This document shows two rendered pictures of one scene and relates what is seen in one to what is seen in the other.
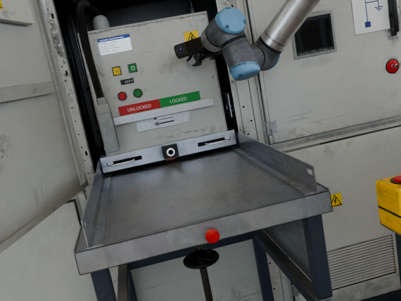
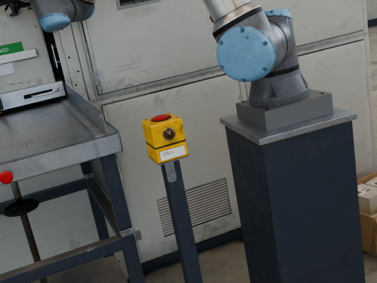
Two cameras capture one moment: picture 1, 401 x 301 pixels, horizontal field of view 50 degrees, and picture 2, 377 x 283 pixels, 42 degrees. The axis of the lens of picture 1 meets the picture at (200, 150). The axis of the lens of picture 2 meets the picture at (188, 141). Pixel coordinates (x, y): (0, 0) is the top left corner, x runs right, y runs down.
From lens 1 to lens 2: 0.41 m
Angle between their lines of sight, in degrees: 12
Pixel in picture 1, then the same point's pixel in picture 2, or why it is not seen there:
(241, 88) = (65, 39)
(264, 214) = (58, 155)
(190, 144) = (15, 97)
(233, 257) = (68, 209)
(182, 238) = not seen: outside the picture
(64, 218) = not seen: outside the picture
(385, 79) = (210, 28)
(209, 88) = (32, 39)
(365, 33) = not seen: outside the picture
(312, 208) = (104, 149)
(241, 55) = (48, 7)
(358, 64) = (183, 14)
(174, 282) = (8, 237)
